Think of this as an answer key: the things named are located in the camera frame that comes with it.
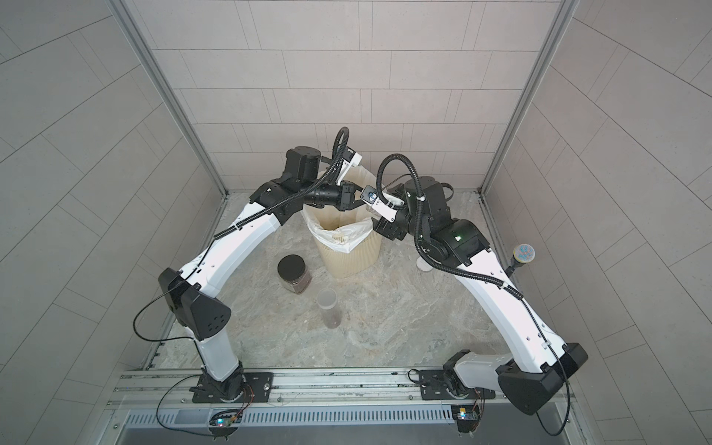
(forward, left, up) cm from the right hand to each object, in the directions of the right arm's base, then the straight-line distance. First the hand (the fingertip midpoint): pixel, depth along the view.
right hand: (383, 201), depth 67 cm
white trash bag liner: (-4, +10, -10) cm, 14 cm away
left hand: (+1, +1, +1) cm, 2 cm away
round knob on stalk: (-11, -34, -10) cm, 37 cm away
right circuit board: (-41, -17, -37) cm, 58 cm away
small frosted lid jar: (-10, +18, -33) cm, 39 cm away
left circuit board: (-38, +40, -30) cm, 63 cm away
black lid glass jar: (-3, +28, -26) cm, 38 cm away
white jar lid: (+1, -14, -34) cm, 37 cm away
